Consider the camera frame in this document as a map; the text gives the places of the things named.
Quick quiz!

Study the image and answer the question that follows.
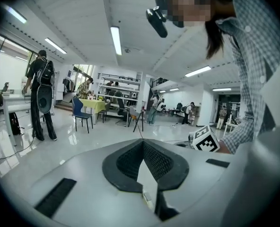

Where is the small wooden cabinet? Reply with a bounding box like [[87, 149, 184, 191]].
[[190, 105, 201, 127]]

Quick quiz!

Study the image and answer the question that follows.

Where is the white desk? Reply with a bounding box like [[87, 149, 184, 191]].
[[2, 93, 46, 147]]

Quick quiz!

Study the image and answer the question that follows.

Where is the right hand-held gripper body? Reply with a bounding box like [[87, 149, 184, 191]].
[[188, 124, 221, 153]]

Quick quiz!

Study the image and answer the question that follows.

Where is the black head-mounted camera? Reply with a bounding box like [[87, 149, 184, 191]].
[[146, 5, 168, 38]]

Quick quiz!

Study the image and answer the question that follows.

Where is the clothes rack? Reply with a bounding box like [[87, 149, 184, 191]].
[[62, 77, 77, 96]]

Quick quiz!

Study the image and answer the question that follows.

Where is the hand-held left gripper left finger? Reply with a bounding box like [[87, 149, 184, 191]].
[[30, 138, 155, 222]]

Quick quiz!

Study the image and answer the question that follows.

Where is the person's right forearm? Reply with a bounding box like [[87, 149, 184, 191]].
[[219, 124, 261, 155]]

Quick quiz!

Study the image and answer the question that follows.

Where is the yellow cloth table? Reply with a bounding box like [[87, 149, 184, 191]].
[[79, 98, 108, 125]]

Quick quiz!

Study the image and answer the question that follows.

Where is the white shelving unit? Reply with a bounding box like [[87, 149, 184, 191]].
[[97, 72, 142, 112]]

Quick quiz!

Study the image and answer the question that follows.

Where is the person's head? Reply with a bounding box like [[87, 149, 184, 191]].
[[167, 0, 213, 28]]

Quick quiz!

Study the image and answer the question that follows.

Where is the black dining chair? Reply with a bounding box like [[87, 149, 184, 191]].
[[96, 100, 112, 124]]

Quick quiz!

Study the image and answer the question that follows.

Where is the glass entrance window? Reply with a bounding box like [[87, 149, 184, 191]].
[[71, 64, 95, 96]]

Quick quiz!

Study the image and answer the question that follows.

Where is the blue chair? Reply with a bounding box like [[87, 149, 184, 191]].
[[71, 96, 94, 134]]

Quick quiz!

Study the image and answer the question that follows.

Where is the black floor backpack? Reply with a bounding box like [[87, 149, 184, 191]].
[[9, 112, 22, 136]]

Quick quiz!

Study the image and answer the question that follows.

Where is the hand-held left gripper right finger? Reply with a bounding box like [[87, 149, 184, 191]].
[[143, 138, 234, 222]]

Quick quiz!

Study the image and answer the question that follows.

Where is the person's plaid shirt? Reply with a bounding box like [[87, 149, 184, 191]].
[[215, 0, 280, 155]]

